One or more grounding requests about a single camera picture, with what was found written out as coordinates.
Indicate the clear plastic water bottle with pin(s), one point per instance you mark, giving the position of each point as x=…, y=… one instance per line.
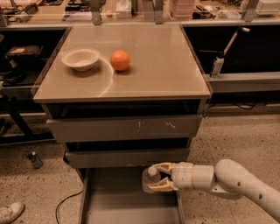
x=150, y=176

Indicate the white sneaker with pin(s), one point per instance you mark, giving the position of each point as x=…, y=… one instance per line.
x=11, y=212

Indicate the orange fruit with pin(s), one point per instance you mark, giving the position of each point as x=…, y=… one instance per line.
x=120, y=60

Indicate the grey drawer cabinet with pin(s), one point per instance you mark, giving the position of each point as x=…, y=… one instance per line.
x=163, y=79

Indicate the top grey drawer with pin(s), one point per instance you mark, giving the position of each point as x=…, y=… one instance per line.
x=124, y=128

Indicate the pink stacked bins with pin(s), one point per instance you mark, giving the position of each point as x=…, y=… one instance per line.
x=181, y=9

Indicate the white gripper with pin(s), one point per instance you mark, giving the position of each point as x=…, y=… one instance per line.
x=183, y=175

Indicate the long workbench shelf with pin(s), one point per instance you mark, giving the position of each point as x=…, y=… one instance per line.
x=59, y=13

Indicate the middle grey drawer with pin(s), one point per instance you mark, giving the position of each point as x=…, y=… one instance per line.
x=125, y=158

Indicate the white paper bowl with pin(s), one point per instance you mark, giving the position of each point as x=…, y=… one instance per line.
x=81, y=59

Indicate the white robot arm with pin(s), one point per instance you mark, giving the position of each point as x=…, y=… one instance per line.
x=227, y=179

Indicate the open bottom grey drawer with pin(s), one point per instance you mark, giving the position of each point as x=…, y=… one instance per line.
x=115, y=196

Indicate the white tube with nozzle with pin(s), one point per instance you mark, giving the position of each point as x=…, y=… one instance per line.
x=219, y=60

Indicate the small dark floor device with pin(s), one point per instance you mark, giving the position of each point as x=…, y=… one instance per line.
x=35, y=160

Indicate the black item on shelf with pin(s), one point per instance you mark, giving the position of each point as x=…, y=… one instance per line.
x=24, y=61

